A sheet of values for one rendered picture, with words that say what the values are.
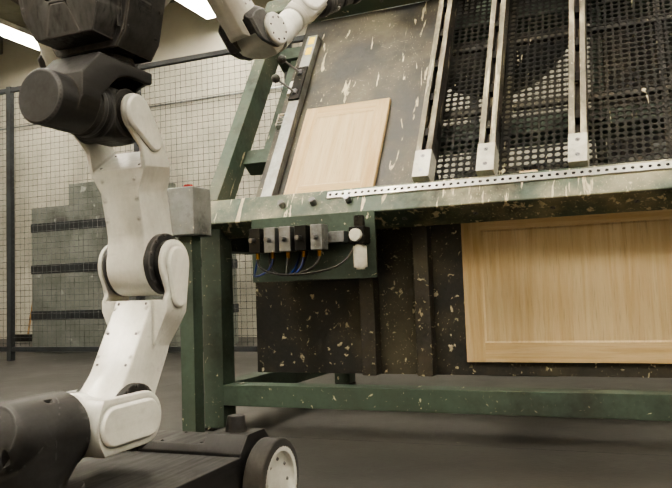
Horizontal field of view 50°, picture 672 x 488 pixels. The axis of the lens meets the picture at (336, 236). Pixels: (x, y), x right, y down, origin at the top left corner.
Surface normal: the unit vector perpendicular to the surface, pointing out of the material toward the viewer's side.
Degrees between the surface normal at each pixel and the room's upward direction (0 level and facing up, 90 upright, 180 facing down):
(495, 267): 90
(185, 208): 90
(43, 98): 90
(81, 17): 105
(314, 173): 58
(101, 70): 90
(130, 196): 100
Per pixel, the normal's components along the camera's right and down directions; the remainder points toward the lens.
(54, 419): 0.74, -0.59
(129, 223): -0.37, 0.12
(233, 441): -0.29, -0.74
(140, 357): 0.93, -0.06
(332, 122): -0.35, -0.58
